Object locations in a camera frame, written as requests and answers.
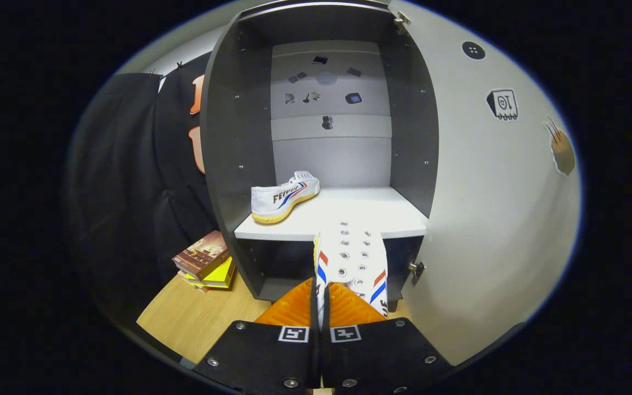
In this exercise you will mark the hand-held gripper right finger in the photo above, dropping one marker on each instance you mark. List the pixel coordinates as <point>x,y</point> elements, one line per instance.
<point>382,356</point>

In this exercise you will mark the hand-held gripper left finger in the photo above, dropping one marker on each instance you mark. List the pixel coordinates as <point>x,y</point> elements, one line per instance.
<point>261,356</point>

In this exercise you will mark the white striped canvas shoe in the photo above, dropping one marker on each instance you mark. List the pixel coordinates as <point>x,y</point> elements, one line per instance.
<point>280,203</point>
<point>354,258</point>

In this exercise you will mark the beige shoe cabinet door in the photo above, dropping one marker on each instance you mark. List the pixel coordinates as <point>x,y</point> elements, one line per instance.
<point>486,219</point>

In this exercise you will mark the grey shoe cabinet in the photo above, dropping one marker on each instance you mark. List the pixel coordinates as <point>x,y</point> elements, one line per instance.
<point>233,137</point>

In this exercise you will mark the yellow book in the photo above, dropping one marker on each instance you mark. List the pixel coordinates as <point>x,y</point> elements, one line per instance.
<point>220,276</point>

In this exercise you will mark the brown book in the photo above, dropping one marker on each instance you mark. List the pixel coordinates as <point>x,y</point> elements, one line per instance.
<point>201,255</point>

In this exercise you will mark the black backdrop cloth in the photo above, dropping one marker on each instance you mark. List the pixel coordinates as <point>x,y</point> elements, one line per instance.
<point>124,192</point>

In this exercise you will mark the row of black cloth clips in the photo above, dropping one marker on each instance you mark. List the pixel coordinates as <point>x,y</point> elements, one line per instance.
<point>179,65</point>

